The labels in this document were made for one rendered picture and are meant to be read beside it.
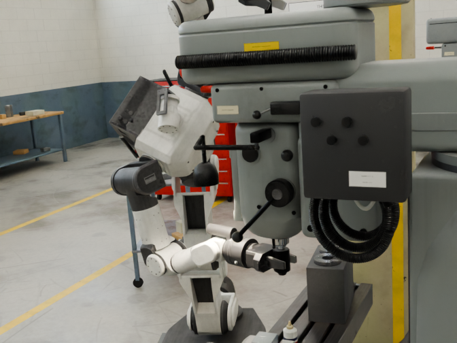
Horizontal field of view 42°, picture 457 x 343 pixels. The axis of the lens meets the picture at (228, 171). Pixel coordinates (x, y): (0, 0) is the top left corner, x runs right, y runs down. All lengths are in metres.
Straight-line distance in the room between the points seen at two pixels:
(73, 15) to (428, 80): 11.61
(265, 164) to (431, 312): 0.52
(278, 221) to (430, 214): 0.40
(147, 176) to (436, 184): 0.95
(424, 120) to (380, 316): 2.35
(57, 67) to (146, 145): 10.28
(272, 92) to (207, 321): 1.35
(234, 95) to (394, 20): 1.85
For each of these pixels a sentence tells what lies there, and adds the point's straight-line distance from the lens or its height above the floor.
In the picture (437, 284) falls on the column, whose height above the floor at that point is 1.28.
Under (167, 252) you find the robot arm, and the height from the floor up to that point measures 1.18.
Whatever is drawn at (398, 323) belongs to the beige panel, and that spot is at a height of 0.22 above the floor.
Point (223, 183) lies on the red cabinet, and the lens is 6.96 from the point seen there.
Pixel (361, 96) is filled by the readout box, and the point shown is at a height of 1.71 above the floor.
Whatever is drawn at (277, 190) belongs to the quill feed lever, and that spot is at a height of 1.47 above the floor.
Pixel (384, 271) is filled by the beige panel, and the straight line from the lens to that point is 3.51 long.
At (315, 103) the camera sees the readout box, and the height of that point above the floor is 1.70.
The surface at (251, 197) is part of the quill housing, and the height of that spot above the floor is 1.43.
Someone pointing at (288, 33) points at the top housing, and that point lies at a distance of 1.43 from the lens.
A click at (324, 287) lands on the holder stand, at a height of 1.05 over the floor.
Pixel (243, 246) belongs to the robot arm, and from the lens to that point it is 1.72.
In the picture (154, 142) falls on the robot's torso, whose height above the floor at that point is 1.53.
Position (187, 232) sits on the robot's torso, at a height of 1.11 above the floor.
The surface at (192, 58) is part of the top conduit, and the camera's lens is 1.49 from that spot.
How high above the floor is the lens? 1.83
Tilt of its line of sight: 12 degrees down
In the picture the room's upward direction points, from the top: 4 degrees counter-clockwise
